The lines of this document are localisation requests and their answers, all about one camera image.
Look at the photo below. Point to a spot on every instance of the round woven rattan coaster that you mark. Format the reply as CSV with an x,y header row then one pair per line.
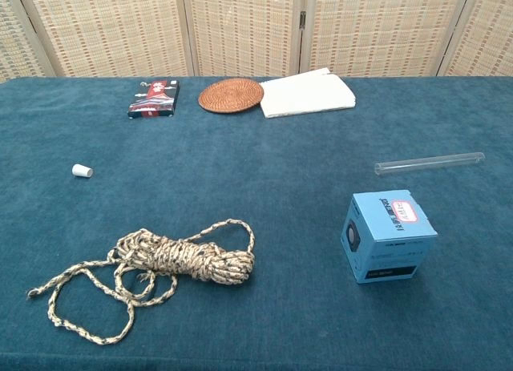
x,y
231,95

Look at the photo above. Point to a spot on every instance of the folded white cloth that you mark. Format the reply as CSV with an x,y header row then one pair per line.
x,y
306,94

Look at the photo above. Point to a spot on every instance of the woven bamboo folding screen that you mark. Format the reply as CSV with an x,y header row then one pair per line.
x,y
120,26

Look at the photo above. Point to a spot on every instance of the dark red printed card box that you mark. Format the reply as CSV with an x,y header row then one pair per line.
x,y
154,99

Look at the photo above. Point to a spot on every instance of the black screen hinge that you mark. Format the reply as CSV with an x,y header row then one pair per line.
x,y
302,20

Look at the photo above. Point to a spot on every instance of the light blue cardboard box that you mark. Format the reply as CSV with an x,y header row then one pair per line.
x,y
384,247

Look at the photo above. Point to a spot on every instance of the small white stopper cap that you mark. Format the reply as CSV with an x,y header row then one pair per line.
x,y
82,170

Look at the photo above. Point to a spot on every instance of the clear glass test tube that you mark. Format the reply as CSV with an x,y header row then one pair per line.
x,y
429,163

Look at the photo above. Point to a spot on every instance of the blue table cloth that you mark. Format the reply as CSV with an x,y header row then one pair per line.
x,y
256,178

